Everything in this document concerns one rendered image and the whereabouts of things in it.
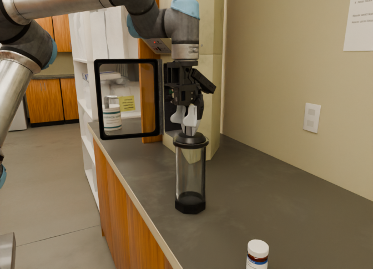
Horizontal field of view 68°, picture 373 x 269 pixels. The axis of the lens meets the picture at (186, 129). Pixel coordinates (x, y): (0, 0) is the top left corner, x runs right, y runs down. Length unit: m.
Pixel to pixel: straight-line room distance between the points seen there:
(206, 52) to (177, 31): 0.45
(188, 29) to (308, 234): 0.63
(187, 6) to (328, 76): 0.65
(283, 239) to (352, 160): 0.47
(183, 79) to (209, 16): 0.49
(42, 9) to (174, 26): 0.32
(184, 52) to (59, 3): 0.32
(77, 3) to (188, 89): 0.34
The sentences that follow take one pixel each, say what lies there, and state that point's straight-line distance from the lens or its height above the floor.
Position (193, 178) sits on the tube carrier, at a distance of 0.83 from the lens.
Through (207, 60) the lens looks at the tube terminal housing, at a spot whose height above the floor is 1.38.
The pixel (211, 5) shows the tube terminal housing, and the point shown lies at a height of 1.60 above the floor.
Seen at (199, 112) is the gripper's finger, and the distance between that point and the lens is 0.78.
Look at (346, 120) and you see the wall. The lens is 1.16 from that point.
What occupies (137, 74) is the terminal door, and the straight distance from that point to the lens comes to 1.41.
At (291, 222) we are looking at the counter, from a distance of 0.91.
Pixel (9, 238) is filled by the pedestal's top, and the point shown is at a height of 0.94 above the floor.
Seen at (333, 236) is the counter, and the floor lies 0.94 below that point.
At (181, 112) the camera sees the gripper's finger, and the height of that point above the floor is 1.25.
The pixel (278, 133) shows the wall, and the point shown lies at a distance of 1.39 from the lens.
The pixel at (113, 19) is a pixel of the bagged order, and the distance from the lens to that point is 2.38.
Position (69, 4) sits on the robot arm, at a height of 1.53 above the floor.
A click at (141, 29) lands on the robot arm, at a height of 1.47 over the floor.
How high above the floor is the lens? 1.41
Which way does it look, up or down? 15 degrees down
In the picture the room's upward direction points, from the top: straight up
